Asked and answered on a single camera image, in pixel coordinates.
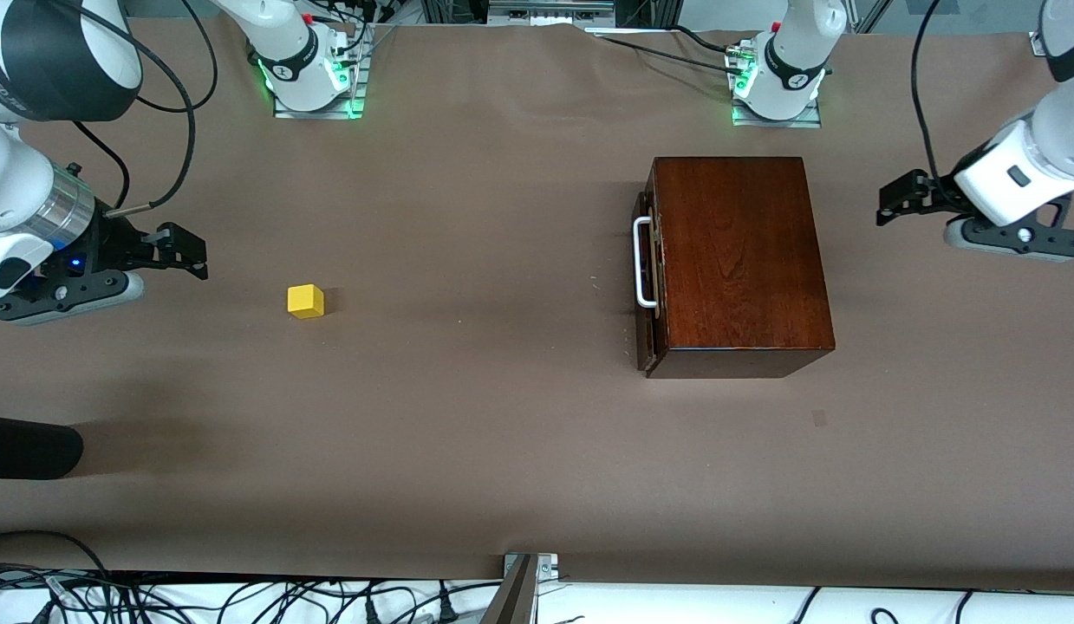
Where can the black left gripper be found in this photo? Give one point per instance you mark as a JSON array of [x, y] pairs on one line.
[[938, 194]]

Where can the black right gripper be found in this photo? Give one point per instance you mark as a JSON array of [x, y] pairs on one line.
[[113, 245]]

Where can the yellow wooden block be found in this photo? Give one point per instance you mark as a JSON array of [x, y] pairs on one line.
[[305, 301]]

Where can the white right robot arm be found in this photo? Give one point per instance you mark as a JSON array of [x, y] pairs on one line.
[[34, 52]]

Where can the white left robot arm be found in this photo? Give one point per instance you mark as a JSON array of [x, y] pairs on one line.
[[1052, 147]]

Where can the dark wooden drawer cabinet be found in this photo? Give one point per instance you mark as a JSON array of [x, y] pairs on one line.
[[740, 260]]

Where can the black rounded cylinder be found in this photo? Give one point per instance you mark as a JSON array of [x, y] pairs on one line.
[[25, 446]]

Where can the aluminium rack with electronics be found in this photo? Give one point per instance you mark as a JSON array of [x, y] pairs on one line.
[[550, 10]]

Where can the grey slanted mounting beam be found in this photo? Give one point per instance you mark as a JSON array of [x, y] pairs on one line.
[[512, 598]]

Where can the aluminium frame corner profile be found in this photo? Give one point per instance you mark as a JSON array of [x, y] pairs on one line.
[[1036, 42]]

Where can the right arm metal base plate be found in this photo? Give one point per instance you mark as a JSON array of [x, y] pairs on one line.
[[350, 95]]

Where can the small metal table bracket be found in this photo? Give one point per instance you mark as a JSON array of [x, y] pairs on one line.
[[545, 565]]

